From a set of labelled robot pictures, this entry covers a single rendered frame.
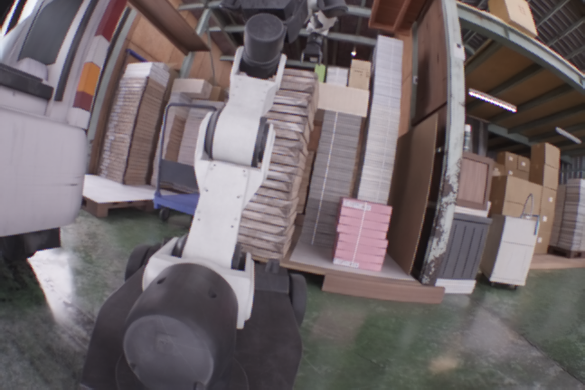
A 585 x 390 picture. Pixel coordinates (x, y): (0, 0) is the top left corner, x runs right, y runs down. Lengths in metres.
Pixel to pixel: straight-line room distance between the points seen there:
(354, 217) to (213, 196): 0.92
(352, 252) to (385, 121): 0.94
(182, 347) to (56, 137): 0.49
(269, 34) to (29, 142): 0.65
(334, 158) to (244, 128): 1.13
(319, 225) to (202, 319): 1.45
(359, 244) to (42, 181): 1.35
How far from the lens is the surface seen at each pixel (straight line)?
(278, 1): 0.90
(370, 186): 1.70
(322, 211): 1.67
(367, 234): 1.37
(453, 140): 1.46
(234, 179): 0.60
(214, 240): 0.53
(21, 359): 0.75
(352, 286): 1.26
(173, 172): 1.78
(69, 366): 0.71
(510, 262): 2.05
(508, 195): 3.72
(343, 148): 1.68
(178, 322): 0.28
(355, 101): 1.79
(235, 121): 0.62
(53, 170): 0.61
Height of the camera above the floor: 0.52
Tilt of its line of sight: 2 degrees up
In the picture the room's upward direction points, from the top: 11 degrees clockwise
